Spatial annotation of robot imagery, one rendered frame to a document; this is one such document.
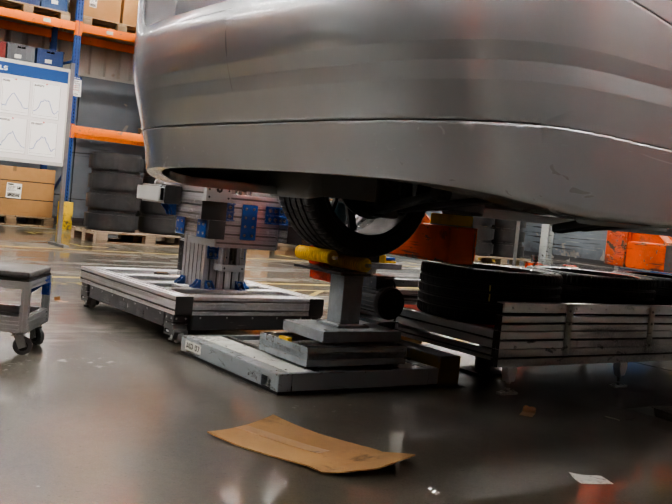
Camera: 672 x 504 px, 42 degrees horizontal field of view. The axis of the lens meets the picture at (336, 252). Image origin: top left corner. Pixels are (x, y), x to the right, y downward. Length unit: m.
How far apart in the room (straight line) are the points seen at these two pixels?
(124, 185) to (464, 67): 9.45
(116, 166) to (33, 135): 1.54
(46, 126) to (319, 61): 7.97
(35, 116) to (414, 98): 8.20
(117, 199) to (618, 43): 9.53
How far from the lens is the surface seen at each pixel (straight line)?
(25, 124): 9.75
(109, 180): 10.98
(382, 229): 3.69
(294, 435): 2.76
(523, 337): 3.82
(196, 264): 4.66
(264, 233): 4.51
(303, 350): 3.43
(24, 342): 3.78
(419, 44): 1.74
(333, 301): 3.68
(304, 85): 2.01
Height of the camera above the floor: 0.72
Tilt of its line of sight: 3 degrees down
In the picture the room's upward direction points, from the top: 6 degrees clockwise
